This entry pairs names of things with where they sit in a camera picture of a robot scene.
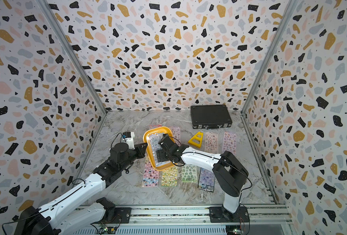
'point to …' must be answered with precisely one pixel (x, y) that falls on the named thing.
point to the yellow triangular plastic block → (196, 140)
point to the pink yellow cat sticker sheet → (150, 176)
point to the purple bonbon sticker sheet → (206, 181)
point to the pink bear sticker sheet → (211, 142)
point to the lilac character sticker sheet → (230, 142)
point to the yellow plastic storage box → (166, 129)
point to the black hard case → (210, 117)
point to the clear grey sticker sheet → (154, 138)
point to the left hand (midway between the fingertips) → (148, 143)
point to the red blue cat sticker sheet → (154, 126)
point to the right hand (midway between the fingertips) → (162, 154)
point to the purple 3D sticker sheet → (176, 131)
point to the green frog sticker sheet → (189, 173)
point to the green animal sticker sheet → (169, 177)
